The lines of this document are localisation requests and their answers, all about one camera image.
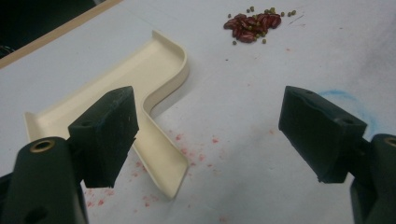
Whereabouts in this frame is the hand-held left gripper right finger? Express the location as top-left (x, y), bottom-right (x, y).
top-left (277, 85), bottom-right (368, 185)

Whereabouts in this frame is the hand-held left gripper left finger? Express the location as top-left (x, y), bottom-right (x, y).
top-left (67, 86), bottom-right (140, 189)

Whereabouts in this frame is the cream plastic dustpan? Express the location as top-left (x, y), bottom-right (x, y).
top-left (23, 30), bottom-right (191, 200)

